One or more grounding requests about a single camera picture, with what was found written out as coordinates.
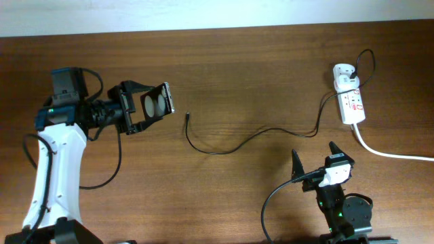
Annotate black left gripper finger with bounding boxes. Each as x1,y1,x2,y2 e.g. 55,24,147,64
121,80,155,97
127,118,162,135

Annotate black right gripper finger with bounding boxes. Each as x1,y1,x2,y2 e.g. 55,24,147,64
291,149,305,183
329,141,343,157

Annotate black charger cable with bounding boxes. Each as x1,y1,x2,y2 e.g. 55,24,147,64
184,49,376,156

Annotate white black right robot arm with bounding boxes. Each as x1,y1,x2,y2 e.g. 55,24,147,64
292,142,399,244

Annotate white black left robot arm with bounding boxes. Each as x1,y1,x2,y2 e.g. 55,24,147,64
5,81,175,243

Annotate white USB charger adapter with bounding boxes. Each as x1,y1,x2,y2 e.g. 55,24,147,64
333,64,360,93

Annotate white power strip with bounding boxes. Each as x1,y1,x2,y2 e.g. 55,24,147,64
336,87,366,125

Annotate white power strip cord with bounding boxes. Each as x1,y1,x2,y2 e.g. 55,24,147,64
351,123,434,162

